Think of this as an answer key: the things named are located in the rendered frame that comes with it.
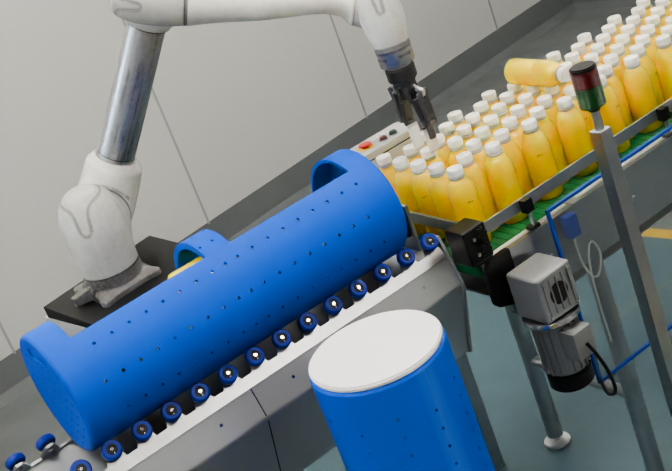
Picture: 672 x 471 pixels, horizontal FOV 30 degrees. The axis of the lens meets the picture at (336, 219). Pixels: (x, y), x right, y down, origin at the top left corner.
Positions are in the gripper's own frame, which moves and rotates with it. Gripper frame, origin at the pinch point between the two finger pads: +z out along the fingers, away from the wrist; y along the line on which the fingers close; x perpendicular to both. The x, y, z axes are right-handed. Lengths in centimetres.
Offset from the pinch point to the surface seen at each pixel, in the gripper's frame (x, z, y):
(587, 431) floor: 28, 113, -10
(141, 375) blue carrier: -97, 4, 20
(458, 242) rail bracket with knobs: -17.7, 15.5, 26.8
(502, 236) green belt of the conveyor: -2.1, 23.4, 22.1
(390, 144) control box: 1.6, 4.3, -18.7
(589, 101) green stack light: 17.3, -4.9, 43.4
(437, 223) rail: -11.0, 16.8, 10.4
